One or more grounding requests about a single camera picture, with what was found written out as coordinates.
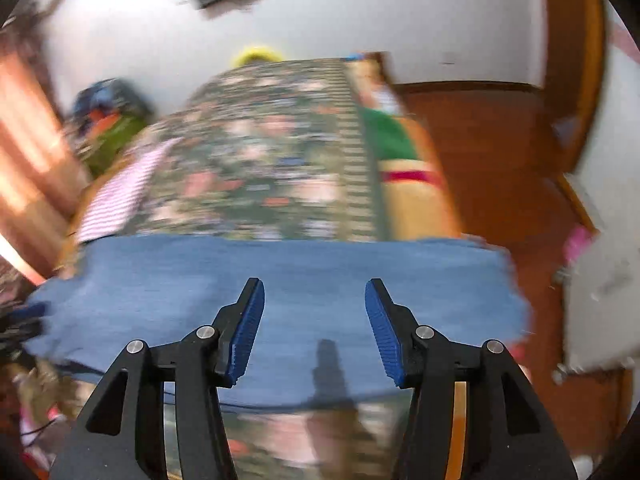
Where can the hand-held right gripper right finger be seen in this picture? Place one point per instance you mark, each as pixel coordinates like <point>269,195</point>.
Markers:
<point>382,332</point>

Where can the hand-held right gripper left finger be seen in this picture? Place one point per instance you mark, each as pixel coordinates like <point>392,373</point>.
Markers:
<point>245,332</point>

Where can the blue denim pants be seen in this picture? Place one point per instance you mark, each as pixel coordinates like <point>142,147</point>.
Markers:
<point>310,280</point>

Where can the floral bed blanket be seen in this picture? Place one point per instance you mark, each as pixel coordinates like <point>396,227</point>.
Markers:
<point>260,160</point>

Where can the pink striped cloth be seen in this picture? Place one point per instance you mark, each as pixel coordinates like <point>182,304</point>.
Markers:
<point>120,195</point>

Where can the green and yellow bedsheet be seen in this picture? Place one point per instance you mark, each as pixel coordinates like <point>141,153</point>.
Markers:
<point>395,145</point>

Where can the pink object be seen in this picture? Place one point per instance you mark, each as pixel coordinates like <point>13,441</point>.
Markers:
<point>577,245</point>

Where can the white panel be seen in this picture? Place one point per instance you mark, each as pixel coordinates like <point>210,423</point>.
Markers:
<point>600,280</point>

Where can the green patterned bag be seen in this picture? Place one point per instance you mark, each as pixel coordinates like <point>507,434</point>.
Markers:
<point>112,142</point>

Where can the pile of clothes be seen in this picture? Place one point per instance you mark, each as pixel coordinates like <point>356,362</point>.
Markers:
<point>105,97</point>

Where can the yellow hoop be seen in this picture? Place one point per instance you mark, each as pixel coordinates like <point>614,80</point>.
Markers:
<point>257,55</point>

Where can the orange curtain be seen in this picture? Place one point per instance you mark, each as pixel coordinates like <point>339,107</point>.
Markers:
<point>25,160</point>

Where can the wooden door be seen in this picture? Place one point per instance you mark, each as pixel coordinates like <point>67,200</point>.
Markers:
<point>570,60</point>

